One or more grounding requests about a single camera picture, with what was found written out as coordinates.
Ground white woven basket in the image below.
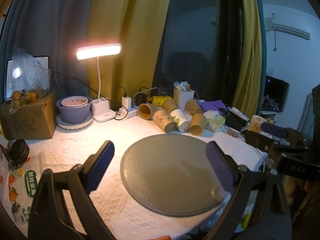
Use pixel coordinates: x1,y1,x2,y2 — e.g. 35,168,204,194
173,87,195,107

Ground small plate with leftovers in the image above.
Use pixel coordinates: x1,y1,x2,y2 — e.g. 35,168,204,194
61,96,88,107

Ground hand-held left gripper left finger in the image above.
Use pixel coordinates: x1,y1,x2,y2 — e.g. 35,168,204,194
27,140,118,240

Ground white leaf-print paper cup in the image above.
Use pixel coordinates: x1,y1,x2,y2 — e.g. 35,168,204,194
171,108,191,132

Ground black cable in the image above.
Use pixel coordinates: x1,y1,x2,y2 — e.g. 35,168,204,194
51,71,127,117

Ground white power strip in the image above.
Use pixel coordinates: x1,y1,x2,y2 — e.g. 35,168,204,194
115,105,139,120

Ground cardboard box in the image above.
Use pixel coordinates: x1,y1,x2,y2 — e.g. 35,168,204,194
0,92,57,140

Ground small white adapter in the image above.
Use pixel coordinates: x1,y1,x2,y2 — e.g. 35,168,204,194
226,127,241,138

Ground beige printed paper cup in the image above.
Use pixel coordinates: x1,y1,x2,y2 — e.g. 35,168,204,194
152,108,176,134

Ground purple cloth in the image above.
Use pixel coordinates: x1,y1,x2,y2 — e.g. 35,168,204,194
199,100,229,113

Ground grey round tray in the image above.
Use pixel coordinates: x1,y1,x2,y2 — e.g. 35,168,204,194
120,134,238,217

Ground printed fruit bag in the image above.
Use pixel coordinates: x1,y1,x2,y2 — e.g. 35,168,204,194
0,144,43,228

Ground printed white mug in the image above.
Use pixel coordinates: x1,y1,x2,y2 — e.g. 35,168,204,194
249,115,268,133

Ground white air conditioner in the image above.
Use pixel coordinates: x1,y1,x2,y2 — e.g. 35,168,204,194
264,17,311,40

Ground grey curtain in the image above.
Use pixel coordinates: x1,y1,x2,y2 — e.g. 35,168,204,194
0,0,100,105

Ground white tube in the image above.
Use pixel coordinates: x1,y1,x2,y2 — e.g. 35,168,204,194
229,107,250,121

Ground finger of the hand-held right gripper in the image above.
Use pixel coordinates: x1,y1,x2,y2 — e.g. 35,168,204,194
244,130,281,156
261,122,291,139

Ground small beige round object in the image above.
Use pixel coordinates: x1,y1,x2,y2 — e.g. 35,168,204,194
211,185,228,202

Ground white ridged plate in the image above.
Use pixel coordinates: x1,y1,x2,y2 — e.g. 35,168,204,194
55,111,94,131

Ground yellow plush toy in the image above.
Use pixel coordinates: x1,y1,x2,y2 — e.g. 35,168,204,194
149,95,166,106

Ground plastic bag of oranges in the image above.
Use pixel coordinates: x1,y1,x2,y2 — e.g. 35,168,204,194
7,46,52,107

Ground black box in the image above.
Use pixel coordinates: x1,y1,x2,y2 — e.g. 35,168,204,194
225,114,247,131

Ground brown paper cup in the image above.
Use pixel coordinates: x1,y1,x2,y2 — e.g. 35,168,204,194
138,103,160,120
162,98,179,113
185,99,203,116
190,113,208,136

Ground white cable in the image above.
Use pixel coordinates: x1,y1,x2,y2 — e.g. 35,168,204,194
239,134,268,173

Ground white desk lamp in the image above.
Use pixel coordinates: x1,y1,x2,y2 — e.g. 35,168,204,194
76,43,122,123

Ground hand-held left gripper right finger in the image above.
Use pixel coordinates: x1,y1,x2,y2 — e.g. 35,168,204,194
202,141,286,240

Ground black headphones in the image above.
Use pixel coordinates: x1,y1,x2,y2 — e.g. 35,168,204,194
7,138,31,168

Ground purple bowl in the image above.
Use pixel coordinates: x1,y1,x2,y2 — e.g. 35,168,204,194
56,95,92,123

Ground yellow curtain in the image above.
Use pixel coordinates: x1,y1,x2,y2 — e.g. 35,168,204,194
231,0,263,117
86,0,174,112

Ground yellow tissue pack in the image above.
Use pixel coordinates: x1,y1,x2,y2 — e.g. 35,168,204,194
203,110,226,133

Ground black monitor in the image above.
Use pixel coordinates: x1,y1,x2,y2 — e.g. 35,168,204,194
263,74,290,113

